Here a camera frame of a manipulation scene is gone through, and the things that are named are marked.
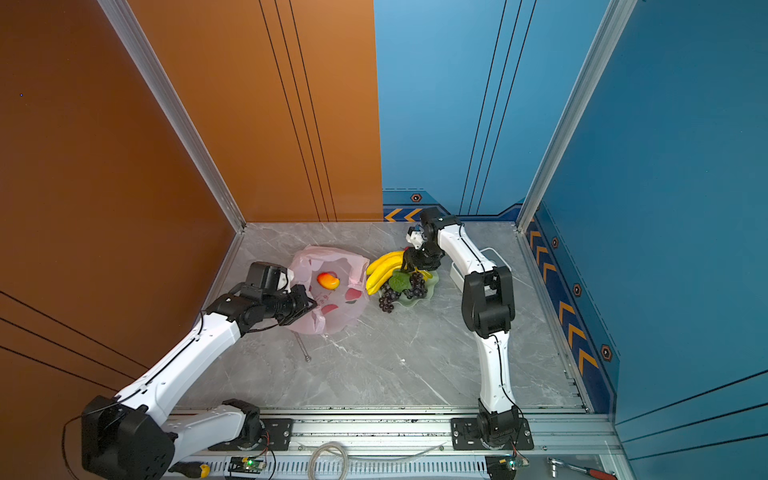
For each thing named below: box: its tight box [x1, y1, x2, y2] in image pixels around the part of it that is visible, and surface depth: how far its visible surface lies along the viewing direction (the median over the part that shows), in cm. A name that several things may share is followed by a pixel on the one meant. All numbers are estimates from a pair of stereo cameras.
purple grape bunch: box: [379, 272, 428, 313], surface depth 93 cm
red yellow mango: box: [317, 272, 341, 291], surface depth 101 cm
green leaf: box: [388, 271, 412, 293], surface depth 91 cm
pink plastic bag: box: [282, 246, 370, 335], surface depth 92 cm
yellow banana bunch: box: [366, 250, 433, 296], surface depth 94 cm
